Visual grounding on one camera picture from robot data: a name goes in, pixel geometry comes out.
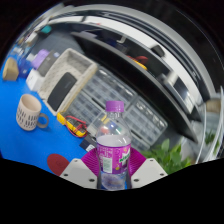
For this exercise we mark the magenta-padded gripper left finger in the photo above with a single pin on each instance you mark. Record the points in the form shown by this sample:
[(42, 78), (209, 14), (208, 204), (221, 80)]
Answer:
[(75, 170)]

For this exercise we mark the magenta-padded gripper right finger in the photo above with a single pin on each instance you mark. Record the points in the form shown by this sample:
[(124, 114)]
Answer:
[(150, 170)]

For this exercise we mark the purple-capped clear drink bottle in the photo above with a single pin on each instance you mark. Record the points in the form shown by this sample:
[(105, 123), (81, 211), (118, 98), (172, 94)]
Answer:
[(113, 150)]

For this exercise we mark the flat round red coaster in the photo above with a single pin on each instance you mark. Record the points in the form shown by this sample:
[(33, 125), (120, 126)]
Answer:
[(56, 164)]

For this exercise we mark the green potted plant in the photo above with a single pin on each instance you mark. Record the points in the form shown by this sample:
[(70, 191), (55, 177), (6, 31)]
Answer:
[(166, 156)]

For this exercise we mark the small black and white box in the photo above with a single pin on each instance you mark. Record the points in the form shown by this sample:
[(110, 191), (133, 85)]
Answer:
[(87, 144)]

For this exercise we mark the yellow multimeter with leads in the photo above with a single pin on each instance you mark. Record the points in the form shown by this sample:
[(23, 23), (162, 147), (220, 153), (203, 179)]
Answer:
[(71, 126)]

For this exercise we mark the beige patterned ceramic mug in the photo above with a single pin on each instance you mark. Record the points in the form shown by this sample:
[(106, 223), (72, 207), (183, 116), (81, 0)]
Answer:
[(28, 113)]

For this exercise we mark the black rectangular device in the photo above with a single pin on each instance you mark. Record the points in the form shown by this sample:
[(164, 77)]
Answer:
[(61, 90)]

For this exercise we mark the white metal shelf unit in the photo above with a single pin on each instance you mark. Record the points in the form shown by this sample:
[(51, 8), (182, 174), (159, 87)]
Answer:
[(213, 105)]

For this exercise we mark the beige dotted storage tray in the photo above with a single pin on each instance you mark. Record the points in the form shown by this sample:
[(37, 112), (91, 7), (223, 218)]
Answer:
[(75, 65)]

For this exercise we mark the dark grey flat box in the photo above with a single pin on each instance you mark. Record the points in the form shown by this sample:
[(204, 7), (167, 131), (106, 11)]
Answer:
[(47, 64)]

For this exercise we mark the blue box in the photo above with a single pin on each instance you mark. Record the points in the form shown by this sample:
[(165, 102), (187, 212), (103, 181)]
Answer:
[(25, 68)]

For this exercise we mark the purple plastic bag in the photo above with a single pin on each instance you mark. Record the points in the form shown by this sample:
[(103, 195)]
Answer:
[(40, 58)]

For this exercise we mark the brown cardboard box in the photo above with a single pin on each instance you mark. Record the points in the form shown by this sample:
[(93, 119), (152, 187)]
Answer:
[(10, 70)]

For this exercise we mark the dark wall shelf unit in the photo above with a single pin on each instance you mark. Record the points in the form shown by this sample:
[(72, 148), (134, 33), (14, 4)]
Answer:
[(133, 70)]

